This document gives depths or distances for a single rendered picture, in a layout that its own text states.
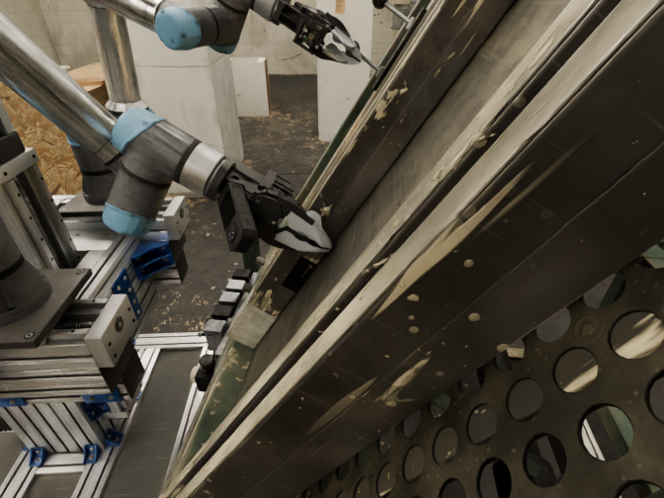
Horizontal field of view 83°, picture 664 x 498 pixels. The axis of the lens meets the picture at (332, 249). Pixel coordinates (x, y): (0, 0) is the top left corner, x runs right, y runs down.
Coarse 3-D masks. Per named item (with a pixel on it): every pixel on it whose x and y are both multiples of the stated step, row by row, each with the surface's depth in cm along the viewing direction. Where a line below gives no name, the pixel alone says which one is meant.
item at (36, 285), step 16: (16, 272) 72; (32, 272) 76; (0, 288) 70; (16, 288) 72; (32, 288) 75; (48, 288) 79; (0, 304) 71; (16, 304) 73; (32, 304) 74; (0, 320) 71; (16, 320) 73
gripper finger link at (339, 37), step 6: (336, 30) 85; (336, 36) 84; (342, 36) 86; (342, 42) 87; (348, 42) 85; (354, 42) 86; (348, 48) 87; (354, 48) 87; (354, 54) 88; (360, 54) 88; (360, 60) 88
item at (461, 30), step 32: (448, 0) 46; (480, 0) 45; (512, 0) 45; (448, 32) 47; (480, 32) 47; (416, 64) 50; (448, 64) 49; (384, 96) 53; (416, 96) 52; (384, 128) 55; (416, 128) 55; (352, 160) 58; (384, 160) 58; (320, 192) 62; (352, 192) 61; (288, 256) 71; (320, 256) 70; (256, 288) 78; (288, 288) 75; (256, 320) 81
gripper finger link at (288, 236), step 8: (280, 224) 63; (280, 232) 61; (288, 232) 60; (296, 232) 62; (280, 240) 62; (288, 240) 61; (296, 240) 61; (304, 240) 61; (312, 240) 62; (296, 248) 62; (304, 248) 62; (312, 248) 62; (320, 248) 62
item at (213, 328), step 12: (240, 276) 128; (252, 276) 132; (228, 288) 123; (240, 288) 123; (228, 300) 118; (240, 300) 122; (216, 312) 114; (228, 312) 114; (216, 324) 110; (216, 336) 109; (216, 348) 112; (204, 360) 96; (216, 360) 105; (192, 372) 99; (204, 372) 96; (204, 384) 98
